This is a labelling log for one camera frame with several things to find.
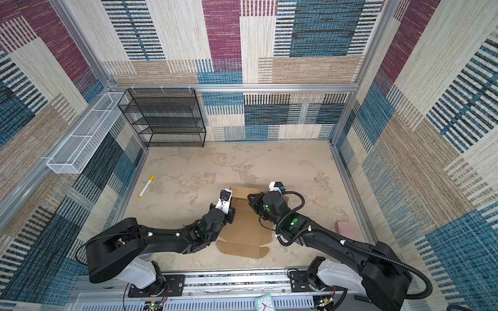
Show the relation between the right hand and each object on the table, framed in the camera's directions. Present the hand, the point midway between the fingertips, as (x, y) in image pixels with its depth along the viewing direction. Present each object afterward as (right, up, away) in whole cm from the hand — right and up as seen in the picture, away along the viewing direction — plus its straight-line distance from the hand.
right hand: (248, 198), depth 79 cm
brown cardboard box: (-1, -18, +9) cm, 20 cm away
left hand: (-7, -1, +5) cm, 8 cm away
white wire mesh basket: (-62, +18, -9) cm, 65 cm away
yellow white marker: (-53, +2, +22) cm, 57 cm away
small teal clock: (+6, -34, -11) cm, 37 cm away
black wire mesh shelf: (-46, +39, +30) cm, 68 cm away
